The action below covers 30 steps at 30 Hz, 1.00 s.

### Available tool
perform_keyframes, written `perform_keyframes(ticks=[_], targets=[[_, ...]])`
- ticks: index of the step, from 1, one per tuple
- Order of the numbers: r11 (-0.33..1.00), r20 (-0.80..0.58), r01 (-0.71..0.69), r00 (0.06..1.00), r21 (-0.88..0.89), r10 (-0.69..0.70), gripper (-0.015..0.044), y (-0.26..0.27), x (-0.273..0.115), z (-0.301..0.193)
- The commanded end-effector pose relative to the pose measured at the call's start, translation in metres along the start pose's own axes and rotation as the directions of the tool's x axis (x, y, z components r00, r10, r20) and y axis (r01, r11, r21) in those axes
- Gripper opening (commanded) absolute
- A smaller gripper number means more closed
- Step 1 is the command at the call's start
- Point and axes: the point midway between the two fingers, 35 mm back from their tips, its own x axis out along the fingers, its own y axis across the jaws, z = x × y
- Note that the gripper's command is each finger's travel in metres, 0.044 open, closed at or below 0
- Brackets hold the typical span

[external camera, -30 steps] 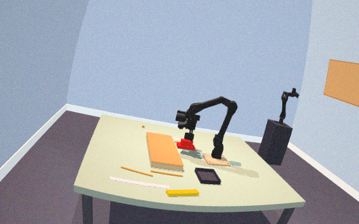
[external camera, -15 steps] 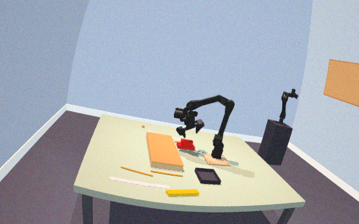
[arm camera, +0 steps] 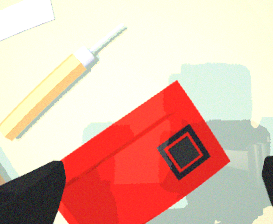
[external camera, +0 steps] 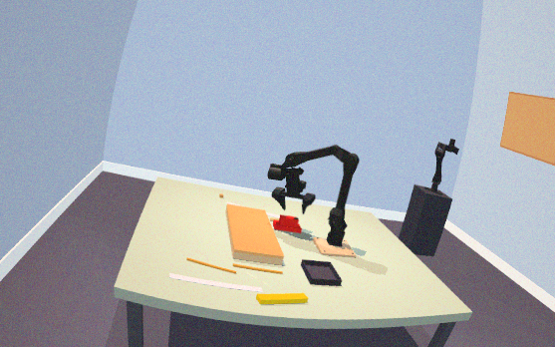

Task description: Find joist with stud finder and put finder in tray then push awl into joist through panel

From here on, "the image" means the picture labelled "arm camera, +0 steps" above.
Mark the white flat bar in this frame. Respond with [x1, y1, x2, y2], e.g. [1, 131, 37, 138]
[0, 0, 55, 40]

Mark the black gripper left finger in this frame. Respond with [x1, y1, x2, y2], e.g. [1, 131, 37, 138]
[0, 160, 65, 224]

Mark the red rectangular block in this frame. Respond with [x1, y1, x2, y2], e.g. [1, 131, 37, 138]
[59, 81, 229, 224]

